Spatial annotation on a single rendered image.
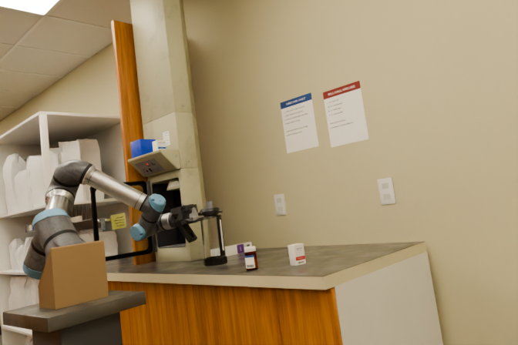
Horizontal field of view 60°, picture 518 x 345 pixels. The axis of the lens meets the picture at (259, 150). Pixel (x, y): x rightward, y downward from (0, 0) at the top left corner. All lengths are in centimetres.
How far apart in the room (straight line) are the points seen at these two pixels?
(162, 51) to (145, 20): 26
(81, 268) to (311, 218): 118
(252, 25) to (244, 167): 81
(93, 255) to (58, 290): 15
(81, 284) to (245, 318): 57
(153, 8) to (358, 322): 192
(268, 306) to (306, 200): 84
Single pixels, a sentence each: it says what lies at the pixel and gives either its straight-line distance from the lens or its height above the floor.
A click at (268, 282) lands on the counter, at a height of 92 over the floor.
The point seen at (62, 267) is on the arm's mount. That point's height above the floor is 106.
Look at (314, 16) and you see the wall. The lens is 236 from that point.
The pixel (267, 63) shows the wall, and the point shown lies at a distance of 252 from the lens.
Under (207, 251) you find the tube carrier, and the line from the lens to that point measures 195.
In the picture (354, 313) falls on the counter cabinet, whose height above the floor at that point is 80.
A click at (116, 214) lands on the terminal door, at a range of 252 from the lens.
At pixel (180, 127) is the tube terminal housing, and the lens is 239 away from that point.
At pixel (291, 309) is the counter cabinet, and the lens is 154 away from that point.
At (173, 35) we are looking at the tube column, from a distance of 255.
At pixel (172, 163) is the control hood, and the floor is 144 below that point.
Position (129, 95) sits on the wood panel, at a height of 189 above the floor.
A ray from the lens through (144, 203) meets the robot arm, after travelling 199.
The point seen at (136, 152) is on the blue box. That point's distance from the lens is 249.
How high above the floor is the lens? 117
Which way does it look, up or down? 7 degrees up
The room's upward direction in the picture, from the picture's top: 7 degrees counter-clockwise
